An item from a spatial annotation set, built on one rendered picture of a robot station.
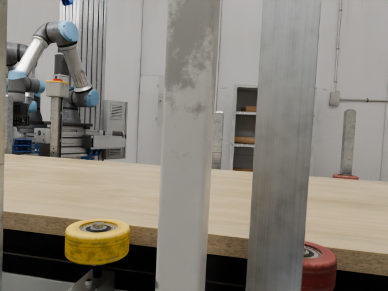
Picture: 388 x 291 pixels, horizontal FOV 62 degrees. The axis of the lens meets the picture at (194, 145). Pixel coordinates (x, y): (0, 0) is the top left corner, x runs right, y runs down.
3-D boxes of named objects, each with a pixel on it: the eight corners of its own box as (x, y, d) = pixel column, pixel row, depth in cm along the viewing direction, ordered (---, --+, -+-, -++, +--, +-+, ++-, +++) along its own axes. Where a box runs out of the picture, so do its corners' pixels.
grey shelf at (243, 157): (226, 212, 406) (233, 89, 398) (299, 218, 396) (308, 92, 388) (226, 222, 362) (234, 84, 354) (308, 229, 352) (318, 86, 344)
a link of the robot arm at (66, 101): (68, 108, 221) (68, 88, 220) (84, 108, 217) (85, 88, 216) (55, 106, 210) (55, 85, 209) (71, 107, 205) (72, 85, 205)
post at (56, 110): (53, 194, 150) (55, 97, 148) (62, 194, 149) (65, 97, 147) (47, 196, 146) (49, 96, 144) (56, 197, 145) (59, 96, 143)
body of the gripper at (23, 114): (23, 127, 157) (24, 102, 156) (4, 126, 156) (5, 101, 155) (29, 126, 165) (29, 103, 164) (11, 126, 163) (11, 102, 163)
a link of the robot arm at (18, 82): (30, 72, 162) (16, 69, 154) (30, 94, 162) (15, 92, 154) (18, 73, 164) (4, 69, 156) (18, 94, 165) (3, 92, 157)
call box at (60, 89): (55, 99, 150) (55, 82, 149) (68, 99, 148) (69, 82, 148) (45, 97, 143) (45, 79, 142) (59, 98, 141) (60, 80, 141)
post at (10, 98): (4, 194, 155) (7, 94, 152) (11, 195, 154) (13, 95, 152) (-1, 196, 151) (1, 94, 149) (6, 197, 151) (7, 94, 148)
